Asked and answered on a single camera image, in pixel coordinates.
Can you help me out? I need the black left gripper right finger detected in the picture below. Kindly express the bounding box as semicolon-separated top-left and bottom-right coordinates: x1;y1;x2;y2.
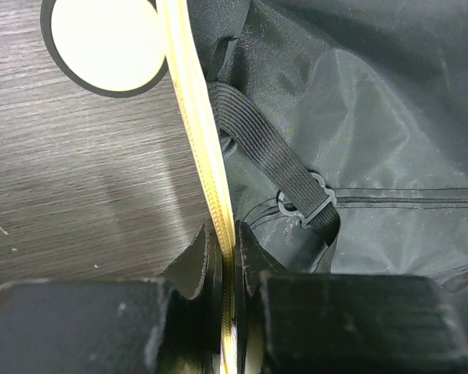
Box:
235;221;468;373

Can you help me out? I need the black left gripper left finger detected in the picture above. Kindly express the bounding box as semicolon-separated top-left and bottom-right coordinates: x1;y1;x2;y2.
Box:
0;223;222;373

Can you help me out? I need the yellow hard-shell suitcase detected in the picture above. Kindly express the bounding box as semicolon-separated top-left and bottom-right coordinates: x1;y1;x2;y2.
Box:
41;1;468;373

